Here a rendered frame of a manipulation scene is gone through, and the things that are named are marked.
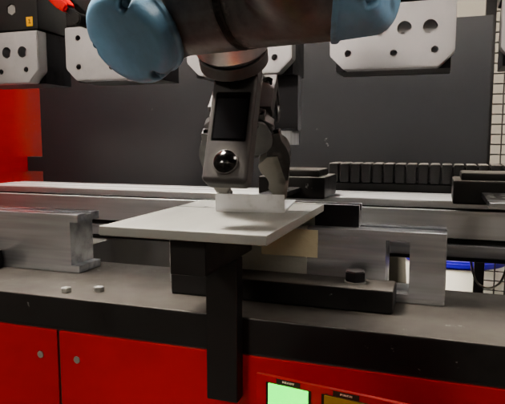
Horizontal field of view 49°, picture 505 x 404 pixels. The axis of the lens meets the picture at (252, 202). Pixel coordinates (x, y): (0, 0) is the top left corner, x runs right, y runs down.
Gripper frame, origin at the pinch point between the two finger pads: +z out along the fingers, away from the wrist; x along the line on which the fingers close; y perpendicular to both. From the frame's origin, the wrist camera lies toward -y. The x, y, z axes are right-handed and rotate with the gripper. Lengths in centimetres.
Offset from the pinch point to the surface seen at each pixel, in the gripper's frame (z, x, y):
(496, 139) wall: 141, -82, 180
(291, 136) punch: 0.4, -3.6, 13.2
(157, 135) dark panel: 36, 37, 57
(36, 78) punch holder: -5.1, 36.5, 20.7
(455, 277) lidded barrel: 153, -56, 102
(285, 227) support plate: -6.4, -5.6, -9.6
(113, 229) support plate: -9.0, 11.4, -12.8
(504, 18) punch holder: -15.1, -29.0, 15.5
